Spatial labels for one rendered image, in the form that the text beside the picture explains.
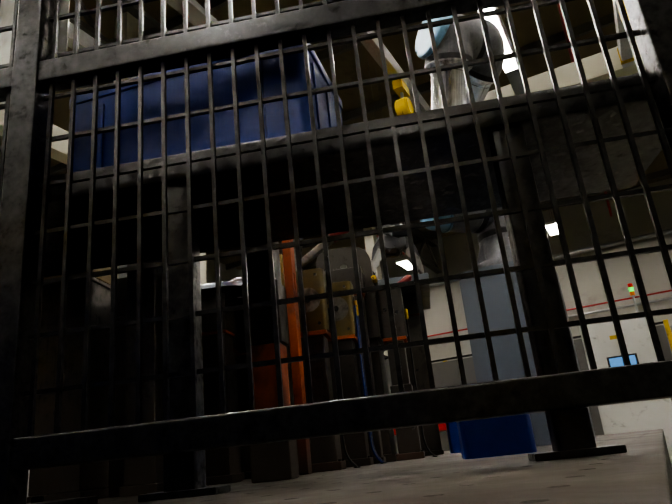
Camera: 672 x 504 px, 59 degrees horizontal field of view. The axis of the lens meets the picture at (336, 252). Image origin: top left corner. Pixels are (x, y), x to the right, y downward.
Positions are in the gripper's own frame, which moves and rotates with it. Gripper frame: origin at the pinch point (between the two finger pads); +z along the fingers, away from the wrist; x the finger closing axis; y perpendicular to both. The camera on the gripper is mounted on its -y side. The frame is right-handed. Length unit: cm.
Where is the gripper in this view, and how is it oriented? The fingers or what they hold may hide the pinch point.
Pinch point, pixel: (398, 277)
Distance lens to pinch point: 169.7
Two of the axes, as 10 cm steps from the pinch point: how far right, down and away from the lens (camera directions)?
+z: 1.0, 9.4, -3.2
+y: -1.0, 3.3, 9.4
